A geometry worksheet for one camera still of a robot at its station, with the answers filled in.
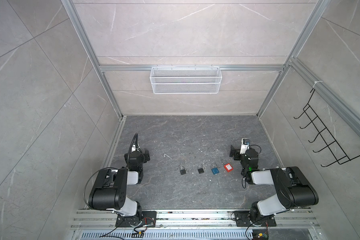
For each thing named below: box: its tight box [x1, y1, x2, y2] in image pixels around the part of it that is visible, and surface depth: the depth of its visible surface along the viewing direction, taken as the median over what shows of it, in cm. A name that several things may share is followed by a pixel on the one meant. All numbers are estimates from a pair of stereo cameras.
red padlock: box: [221, 158, 234, 173], surface depth 92 cm
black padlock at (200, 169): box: [197, 165, 205, 174], surface depth 92 cm
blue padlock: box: [210, 164, 220, 175], surface depth 92 cm
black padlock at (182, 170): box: [179, 166, 187, 175], surface depth 92 cm
